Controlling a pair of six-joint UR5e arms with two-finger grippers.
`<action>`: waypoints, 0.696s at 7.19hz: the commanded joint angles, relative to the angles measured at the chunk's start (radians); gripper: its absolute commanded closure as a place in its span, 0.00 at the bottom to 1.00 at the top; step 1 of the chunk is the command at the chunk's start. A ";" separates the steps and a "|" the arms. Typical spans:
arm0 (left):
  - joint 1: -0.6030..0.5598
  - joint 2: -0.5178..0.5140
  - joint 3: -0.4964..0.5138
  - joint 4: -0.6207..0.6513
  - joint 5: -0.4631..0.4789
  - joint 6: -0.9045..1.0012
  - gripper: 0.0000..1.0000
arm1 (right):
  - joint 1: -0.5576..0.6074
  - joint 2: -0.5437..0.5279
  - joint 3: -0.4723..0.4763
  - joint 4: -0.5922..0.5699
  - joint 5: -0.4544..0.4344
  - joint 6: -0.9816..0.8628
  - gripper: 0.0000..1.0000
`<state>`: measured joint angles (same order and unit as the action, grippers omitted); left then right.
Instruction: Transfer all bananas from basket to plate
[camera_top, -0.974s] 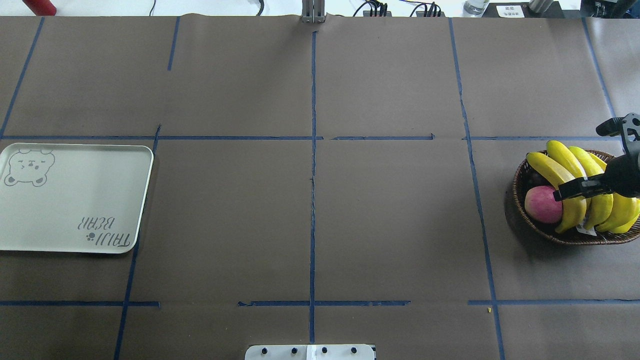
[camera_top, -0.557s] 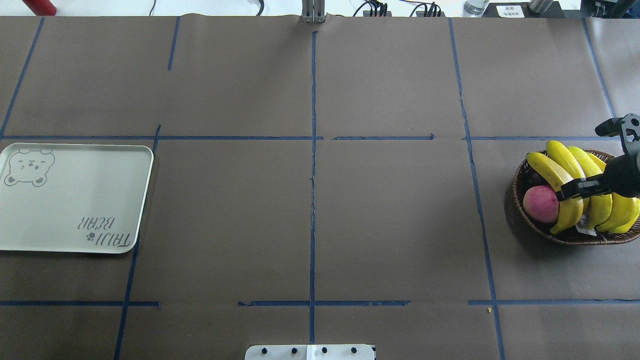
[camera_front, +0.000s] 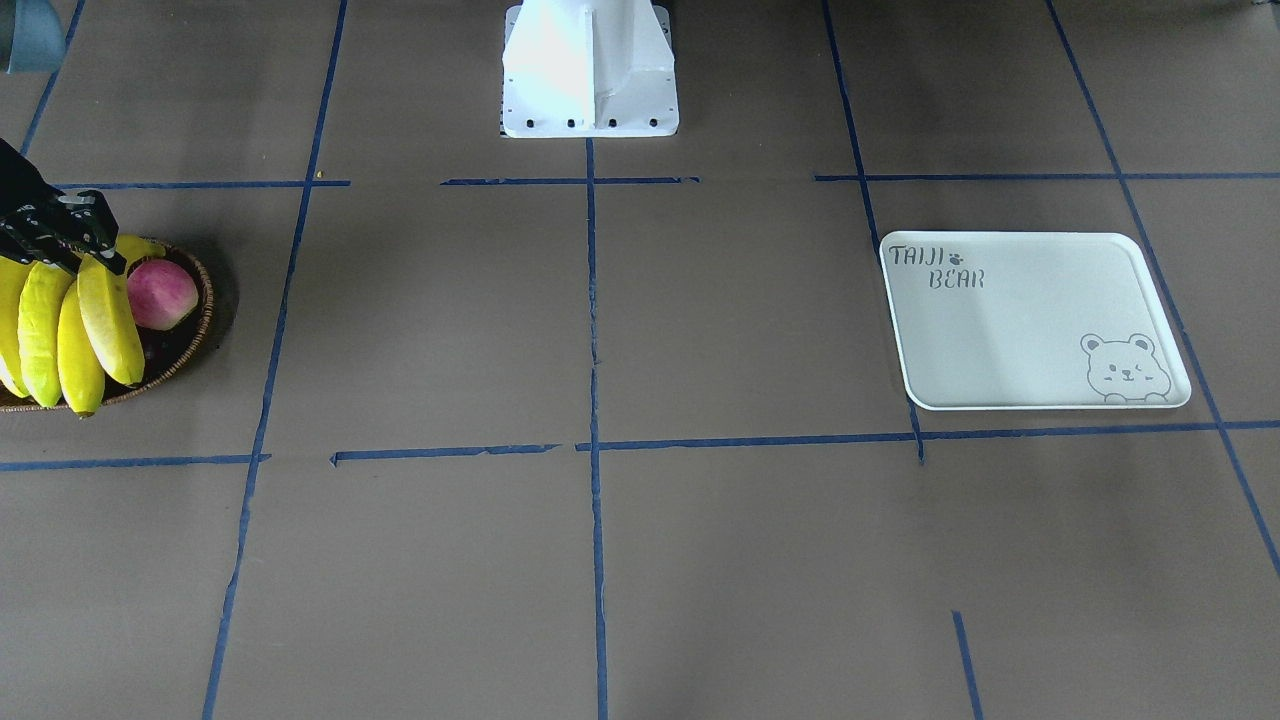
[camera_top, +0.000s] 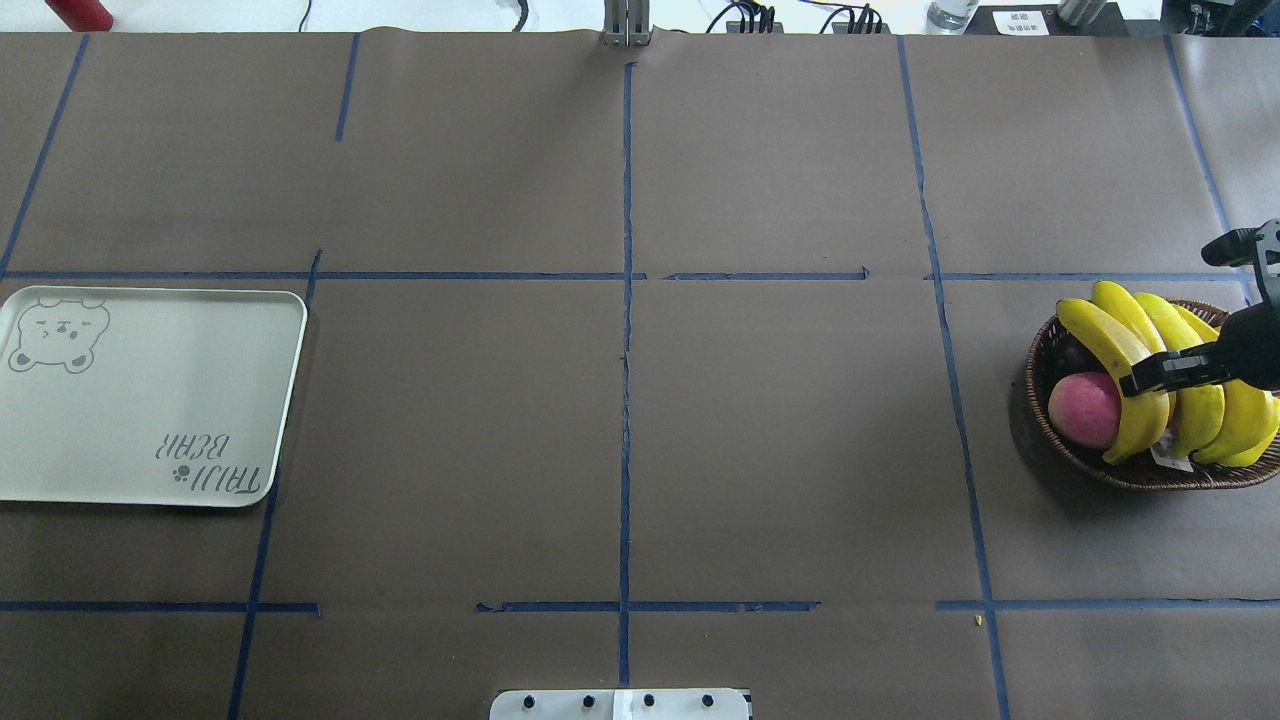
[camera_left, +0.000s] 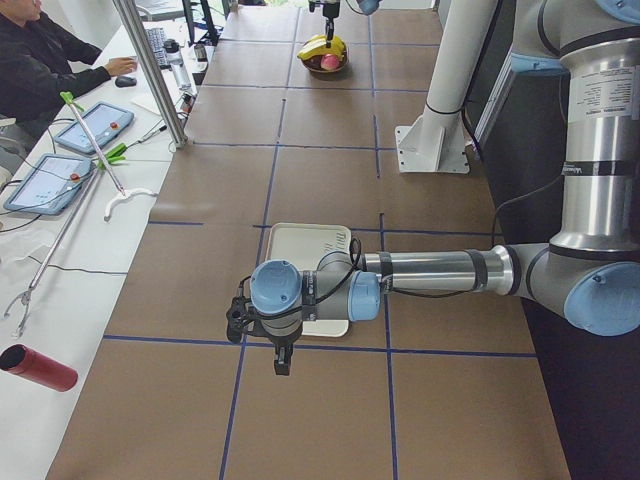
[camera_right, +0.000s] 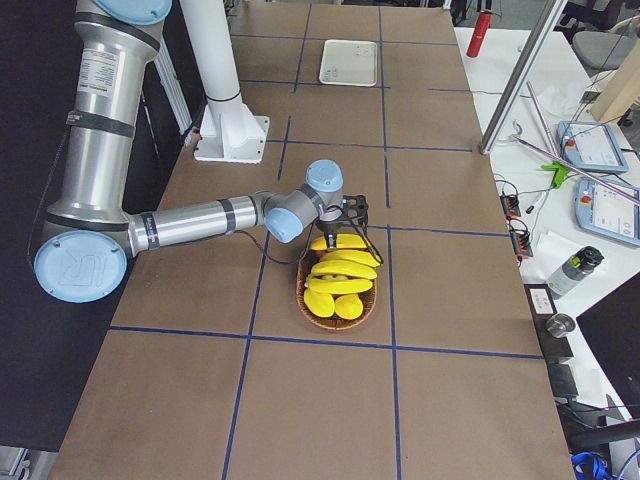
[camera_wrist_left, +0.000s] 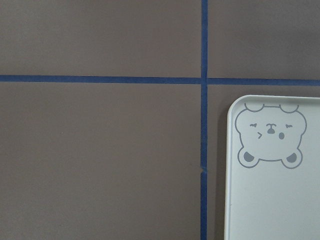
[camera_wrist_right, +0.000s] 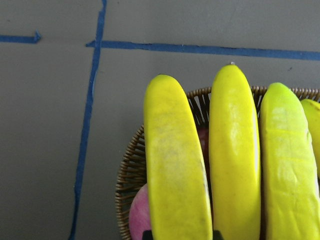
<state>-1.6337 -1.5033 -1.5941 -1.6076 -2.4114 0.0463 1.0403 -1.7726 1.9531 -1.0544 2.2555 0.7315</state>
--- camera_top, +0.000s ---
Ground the white bear print tray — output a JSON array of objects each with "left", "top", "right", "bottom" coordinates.
[{"left": 1, "top": 286, "right": 308, "bottom": 509}]

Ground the red cylindrical bottle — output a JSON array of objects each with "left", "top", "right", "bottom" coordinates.
[{"left": 45, "top": 0, "right": 115, "bottom": 33}]

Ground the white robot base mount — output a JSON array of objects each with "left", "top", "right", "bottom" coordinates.
[{"left": 489, "top": 687, "right": 754, "bottom": 719}]

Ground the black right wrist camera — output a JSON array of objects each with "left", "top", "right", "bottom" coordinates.
[{"left": 1199, "top": 218, "right": 1279, "bottom": 305}]

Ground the pink red apple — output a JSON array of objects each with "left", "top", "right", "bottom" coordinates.
[{"left": 1048, "top": 372, "right": 1121, "bottom": 450}]

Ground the brown wicker basket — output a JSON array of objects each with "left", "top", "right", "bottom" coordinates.
[{"left": 1010, "top": 315, "right": 1279, "bottom": 491}]

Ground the yellow banana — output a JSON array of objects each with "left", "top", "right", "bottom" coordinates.
[
  {"left": 1180, "top": 304, "right": 1280, "bottom": 469},
  {"left": 1056, "top": 299, "right": 1171, "bottom": 465},
  {"left": 1092, "top": 281, "right": 1225, "bottom": 462},
  {"left": 1135, "top": 292, "right": 1277, "bottom": 468}
]

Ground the grey aluminium frame post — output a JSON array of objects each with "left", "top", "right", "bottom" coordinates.
[{"left": 602, "top": 0, "right": 652, "bottom": 47}]

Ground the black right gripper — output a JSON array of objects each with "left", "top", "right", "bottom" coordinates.
[{"left": 1119, "top": 307, "right": 1279, "bottom": 398}]

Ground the clear water bottle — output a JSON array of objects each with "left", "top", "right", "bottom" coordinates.
[{"left": 925, "top": 0, "right": 980, "bottom": 35}]

